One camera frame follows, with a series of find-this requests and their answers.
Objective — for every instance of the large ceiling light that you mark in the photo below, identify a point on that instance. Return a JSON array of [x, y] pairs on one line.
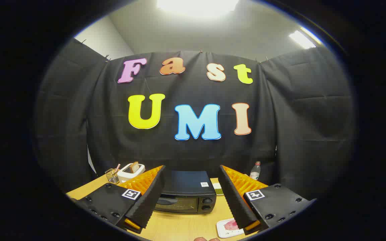
[[196, 6]]

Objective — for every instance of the pink straw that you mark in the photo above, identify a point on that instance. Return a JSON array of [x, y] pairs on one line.
[[117, 167]]

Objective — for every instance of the white toaster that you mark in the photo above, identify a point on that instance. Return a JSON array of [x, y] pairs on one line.
[[126, 175]]

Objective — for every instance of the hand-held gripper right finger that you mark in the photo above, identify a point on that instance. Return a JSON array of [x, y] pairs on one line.
[[235, 201]]

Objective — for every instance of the pink round meat slice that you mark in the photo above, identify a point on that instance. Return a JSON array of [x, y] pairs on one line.
[[230, 226]]

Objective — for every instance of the small ceiling light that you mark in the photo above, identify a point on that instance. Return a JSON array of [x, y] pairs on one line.
[[302, 39]]

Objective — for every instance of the white divided bean dish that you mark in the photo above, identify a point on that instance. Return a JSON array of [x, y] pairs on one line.
[[218, 190]]

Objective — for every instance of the brown bread slice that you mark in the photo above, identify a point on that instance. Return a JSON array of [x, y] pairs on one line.
[[135, 166]]

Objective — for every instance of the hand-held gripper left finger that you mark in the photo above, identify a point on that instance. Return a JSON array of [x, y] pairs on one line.
[[149, 201]]

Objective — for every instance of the clear plastic water bottle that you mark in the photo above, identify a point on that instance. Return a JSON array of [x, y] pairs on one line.
[[255, 173]]

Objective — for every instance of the black toaster oven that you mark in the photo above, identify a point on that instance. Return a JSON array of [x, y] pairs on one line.
[[186, 182]]

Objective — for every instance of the white square plate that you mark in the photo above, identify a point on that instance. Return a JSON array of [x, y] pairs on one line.
[[222, 231]]

